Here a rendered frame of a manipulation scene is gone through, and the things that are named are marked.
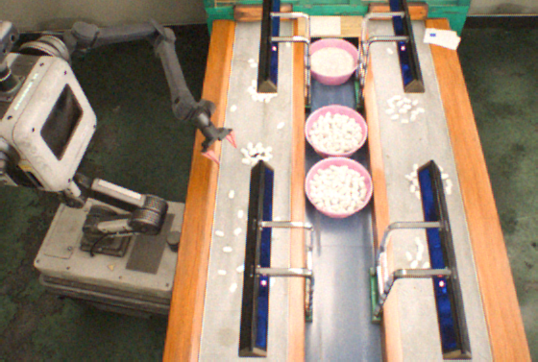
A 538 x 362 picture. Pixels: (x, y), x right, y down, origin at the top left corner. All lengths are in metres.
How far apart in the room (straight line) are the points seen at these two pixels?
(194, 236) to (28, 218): 1.49
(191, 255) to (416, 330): 0.84
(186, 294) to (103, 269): 0.57
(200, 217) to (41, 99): 0.76
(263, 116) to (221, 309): 0.88
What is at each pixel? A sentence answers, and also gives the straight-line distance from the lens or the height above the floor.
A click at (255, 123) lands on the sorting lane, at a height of 0.74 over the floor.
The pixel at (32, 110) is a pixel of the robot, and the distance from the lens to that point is 1.53.
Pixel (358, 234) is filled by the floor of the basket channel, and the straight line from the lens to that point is 1.99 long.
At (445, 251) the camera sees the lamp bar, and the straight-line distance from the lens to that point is 1.53.
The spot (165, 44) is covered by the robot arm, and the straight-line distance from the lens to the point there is 2.06.
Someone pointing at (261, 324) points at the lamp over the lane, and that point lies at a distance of 1.43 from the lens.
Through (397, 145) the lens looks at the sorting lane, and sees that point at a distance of 2.16.
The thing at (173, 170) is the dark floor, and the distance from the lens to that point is 3.03.
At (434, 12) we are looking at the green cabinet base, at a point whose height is 0.80.
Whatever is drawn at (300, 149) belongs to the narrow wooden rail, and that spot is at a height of 0.76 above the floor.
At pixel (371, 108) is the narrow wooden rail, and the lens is 2.24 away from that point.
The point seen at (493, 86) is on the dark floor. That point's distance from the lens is 3.58.
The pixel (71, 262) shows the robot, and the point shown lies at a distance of 2.36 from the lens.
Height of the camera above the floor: 2.46
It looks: 55 degrees down
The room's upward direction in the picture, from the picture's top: 5 degrees counter-clockwise
